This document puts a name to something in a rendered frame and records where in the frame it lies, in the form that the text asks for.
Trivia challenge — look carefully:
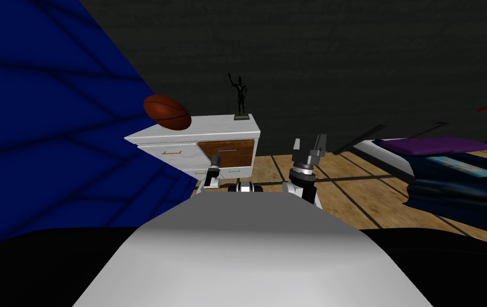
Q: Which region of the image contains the black figure statue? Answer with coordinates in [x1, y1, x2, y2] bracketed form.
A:
[227, 72, 251, 122]

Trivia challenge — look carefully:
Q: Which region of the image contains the white dresser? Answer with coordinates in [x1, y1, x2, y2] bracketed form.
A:
[124, 112, 262, 182]

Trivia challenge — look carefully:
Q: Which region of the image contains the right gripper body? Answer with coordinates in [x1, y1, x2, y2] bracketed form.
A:
[291, 147, 328, 171]

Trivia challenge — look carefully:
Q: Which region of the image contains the dark blue bed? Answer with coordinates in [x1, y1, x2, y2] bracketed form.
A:
[332, 123, 487, 241]

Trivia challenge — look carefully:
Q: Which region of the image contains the brown basketball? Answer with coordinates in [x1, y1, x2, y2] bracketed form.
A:
[143, 94, 193, 132]

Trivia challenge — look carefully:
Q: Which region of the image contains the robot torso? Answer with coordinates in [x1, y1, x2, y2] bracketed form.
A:
[72, 181, 434, 307]

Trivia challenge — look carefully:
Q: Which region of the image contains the brown wooden drawer front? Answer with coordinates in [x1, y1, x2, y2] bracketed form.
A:
[197, 139, 256, 169]

